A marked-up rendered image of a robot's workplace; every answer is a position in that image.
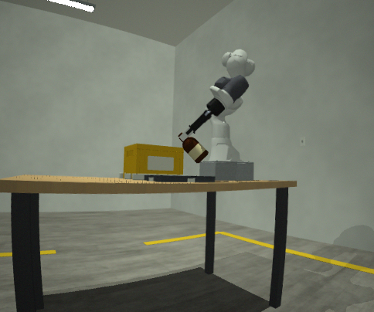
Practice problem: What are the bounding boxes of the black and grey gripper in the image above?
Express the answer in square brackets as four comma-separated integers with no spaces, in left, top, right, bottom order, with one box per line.
[179,98,225,141]

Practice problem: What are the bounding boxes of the yellow plastic crate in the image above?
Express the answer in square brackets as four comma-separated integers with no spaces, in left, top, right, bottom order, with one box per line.
[124,144,184,176]

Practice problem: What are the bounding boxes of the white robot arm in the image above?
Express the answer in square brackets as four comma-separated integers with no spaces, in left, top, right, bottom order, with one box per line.
[209,49,255,162]

